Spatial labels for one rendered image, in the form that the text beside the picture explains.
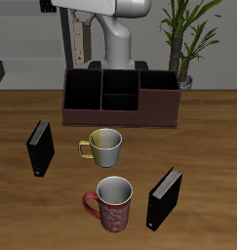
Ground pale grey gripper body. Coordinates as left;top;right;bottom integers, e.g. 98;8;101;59
72;21;93;65

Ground dark brown desk caddy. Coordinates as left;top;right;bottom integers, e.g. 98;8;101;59
60;66;182;129

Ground black book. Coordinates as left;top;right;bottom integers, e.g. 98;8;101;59
25;120;56;179
145;166;184;232

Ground black block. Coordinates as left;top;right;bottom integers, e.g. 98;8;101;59
39;0;58;14

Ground green pot plant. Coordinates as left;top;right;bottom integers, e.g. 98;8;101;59
159;0;223;91

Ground yellow and white mug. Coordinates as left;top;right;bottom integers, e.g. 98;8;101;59
78;127;123;169

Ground red patterned mug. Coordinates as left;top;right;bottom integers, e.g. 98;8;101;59
82;176;134;233

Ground black upright post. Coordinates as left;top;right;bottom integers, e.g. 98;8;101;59
59;7;74;69

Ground flat black base plate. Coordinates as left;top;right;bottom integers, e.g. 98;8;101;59
87;60;149;70

